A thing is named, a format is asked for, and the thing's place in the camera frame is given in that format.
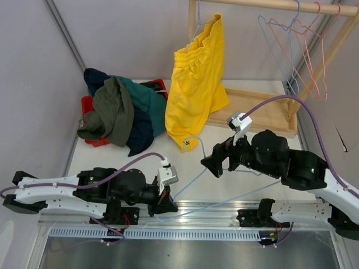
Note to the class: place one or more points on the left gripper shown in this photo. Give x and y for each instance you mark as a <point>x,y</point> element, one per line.
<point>164,202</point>

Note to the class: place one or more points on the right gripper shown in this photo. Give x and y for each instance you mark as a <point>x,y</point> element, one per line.
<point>215,162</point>

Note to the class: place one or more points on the blue hanger of olive shorts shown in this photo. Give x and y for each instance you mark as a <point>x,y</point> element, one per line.
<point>197,177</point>

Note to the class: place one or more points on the navy blue shorts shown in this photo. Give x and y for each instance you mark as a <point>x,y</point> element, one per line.
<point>141,135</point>

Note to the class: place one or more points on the yellow shorts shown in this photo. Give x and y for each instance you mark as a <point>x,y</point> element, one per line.
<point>196,85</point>

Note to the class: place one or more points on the teal green shorts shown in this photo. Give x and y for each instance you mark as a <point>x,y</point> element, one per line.
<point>149,101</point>

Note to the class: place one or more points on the dark grey shorts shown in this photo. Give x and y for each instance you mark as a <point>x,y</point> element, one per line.
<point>155,85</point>

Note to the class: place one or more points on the olive green shorts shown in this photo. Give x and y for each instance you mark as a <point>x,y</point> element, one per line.
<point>112,115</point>

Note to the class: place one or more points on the blue hanger of yellow shorts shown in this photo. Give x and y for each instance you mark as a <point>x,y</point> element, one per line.
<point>194,22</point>

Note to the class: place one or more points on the blue hanger of navy shorts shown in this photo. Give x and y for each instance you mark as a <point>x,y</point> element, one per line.
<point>291,80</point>

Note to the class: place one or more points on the pink hanger of teal shorts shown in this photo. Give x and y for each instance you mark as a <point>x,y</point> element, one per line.
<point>301,32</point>

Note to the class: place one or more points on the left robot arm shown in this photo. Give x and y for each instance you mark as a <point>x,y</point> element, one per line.
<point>101,193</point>

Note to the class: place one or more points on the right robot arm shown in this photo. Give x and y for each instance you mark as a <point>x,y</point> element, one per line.
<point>300,170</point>

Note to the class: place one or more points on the red plastic bin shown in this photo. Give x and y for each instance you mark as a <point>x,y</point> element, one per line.
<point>87,106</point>

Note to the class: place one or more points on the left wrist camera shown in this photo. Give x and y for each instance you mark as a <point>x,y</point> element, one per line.
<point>167,175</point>

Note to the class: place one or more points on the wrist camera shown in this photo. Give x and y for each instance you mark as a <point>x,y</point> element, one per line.
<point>238,125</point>
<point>167,175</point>

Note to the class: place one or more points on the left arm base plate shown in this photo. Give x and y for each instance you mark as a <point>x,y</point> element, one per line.
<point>120,216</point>

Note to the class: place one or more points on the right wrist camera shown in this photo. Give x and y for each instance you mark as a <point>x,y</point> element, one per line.
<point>238,125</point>

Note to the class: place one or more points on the slotted cable duct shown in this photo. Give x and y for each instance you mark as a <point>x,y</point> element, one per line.
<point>161,234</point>

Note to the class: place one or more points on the aluminium rail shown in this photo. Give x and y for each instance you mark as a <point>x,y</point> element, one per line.
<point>309,215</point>

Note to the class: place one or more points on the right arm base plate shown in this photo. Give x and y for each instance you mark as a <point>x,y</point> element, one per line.
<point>249,218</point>

